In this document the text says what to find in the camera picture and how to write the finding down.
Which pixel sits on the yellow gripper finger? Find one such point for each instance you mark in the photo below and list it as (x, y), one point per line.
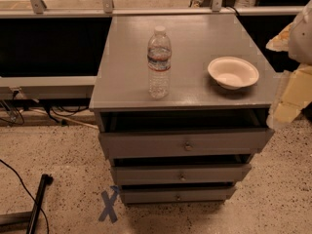
(296, 96)
(280, 43)

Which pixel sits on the grey drawer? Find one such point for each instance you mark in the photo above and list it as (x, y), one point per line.
(179, 174)
(195, 194)
(183, 143)

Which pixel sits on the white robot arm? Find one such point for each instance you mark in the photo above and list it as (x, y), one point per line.
(300, 50)

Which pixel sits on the grey wooden drawer cabinet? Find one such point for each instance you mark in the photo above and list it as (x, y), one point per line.
(196, 102)

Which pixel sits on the grey bottom drawer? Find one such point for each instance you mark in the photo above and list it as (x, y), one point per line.
(195, 194)

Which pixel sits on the grey top drawer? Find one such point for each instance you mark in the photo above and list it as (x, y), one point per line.
(183, 143)

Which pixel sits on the white paper bowl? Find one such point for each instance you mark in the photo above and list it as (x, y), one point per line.
(233, 73)

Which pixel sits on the clear plastic water bottle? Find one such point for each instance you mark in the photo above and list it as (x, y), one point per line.
(159, 54)

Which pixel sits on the blue tape cross mark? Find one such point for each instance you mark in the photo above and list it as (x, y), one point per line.
(109, 202)

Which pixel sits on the black metal stand leg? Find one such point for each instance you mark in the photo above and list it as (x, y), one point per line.
(30, 218)

